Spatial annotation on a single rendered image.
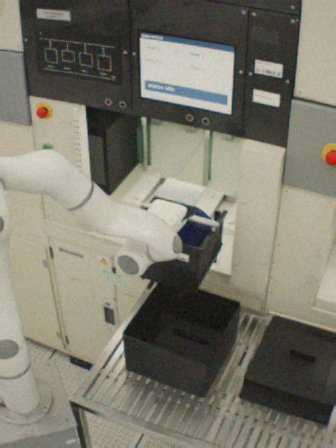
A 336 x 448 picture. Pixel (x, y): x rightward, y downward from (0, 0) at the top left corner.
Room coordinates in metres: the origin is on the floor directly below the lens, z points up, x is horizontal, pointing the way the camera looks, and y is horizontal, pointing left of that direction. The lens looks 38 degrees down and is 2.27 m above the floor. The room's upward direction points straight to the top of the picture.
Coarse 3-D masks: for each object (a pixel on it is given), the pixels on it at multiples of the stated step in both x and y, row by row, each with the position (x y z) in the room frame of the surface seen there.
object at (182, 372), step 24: (168, 288) 1.42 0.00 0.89; (144, 312) 1.31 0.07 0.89; (168, 312) 1.42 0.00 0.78; (192, 312) 1.38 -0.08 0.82; (216, 312) 1.34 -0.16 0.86; (144, 336) 1.30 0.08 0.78; (168, 336) 1.32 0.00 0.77; (192, 336) 1.30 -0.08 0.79; (216, 336) 1.32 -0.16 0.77; (144, 360) 1.15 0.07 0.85; (168, 360) 1.12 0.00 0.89; (192, 360) 1.08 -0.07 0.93; (216, 360) 1.14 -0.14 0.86; (168, 384) 1.12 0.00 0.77; (192, 384) 1.08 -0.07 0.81
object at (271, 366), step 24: (264, 336) 1.23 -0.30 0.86; (288, 336) 1.23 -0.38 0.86; (312, 336) 1.22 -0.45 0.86; (264, 360) 1.13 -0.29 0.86; (288, 360) 1.13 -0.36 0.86; (312, 360) 1.12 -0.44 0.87; (264, 384) 1.04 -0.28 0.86; (288, 384) 1.04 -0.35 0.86; (312, 384) 1.03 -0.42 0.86; (288, 408) 1.00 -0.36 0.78; (312, 408) 0.97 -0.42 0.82
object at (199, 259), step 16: (160, 192) 1.41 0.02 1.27; (176, 192) 1.41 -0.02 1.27; (192, 192) 1.42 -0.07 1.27; (144, 208) 1.46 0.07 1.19; (208, 224) 1.37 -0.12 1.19; (208, 240) 1.32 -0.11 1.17; (192, 256) 1.29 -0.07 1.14; (208, 256) 1.36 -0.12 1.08; (144, 272) 1.35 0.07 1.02; (160, 272) 1.33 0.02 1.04; (176, 272) 1.31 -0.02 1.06; (192, 272) 1.29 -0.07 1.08; (176, 288) 1.31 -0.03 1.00; (192, 288) 1.29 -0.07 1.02
